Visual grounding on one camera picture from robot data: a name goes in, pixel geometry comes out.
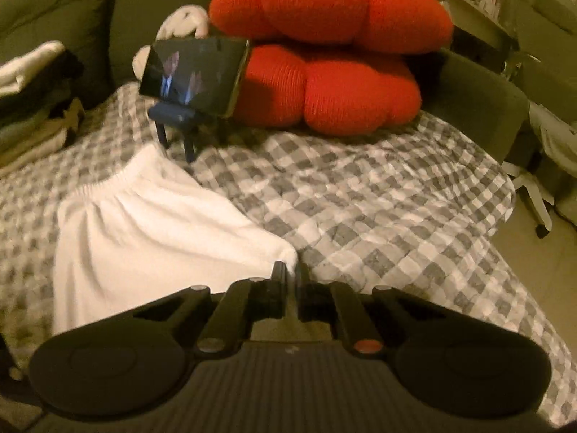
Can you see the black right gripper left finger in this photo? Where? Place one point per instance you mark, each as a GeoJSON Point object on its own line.
{"type": "Point", "coordinates": [242, 305]}

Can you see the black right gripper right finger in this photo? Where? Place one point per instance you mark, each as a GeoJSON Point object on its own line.
{"type": "Point", "coordinates": [338, 305]}

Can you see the white knit garment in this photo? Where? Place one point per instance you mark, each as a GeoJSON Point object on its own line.
{"type": "Point", "coordinates": [149, 231]}

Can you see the stack of folded clothes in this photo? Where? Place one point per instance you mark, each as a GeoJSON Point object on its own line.
{"type": "Point", "coordinates": [40, 110]}

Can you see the grey white checkered bedspread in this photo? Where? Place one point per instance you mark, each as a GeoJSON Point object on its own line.
{"type": "Point", "coordinates": [414, 208]}

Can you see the black phone stand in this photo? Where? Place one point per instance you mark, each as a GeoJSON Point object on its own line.
{"type": "Point", "coordinates": [187, 122]}

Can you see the lower red puffy cushion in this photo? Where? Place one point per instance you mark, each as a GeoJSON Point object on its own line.
{"type": "Point", "coordinates": [335, 92]}

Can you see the red puffy cushion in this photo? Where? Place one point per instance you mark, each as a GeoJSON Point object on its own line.
{"type": "Point", "coordinates": [335, 92]}
{"type": "Point", "coordinates": [402, 27]}

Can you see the smartphone showing video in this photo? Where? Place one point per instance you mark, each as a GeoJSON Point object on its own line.
{"type": "Point", "coordinates": [202, 74]}

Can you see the dark green sofa armrest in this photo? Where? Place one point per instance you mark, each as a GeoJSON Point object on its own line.
{"type": "Point", "coordinates": [483, 105]}

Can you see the cream plush toy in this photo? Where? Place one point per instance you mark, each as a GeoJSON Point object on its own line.
{"type": "Point", "coordinates": [186, 21]}

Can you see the upper red puffy cushion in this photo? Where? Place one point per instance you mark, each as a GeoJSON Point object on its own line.
{"type": "Point", "coordinates": [402, 27]}

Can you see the dark green sofa backrest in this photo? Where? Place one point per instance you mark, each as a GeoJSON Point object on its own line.
{"type": "Point", "coordinates": [103, 34]}

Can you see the white swivel office chair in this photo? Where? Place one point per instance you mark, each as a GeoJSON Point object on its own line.
{"type": "Point", "coordinates": [543, 67]}

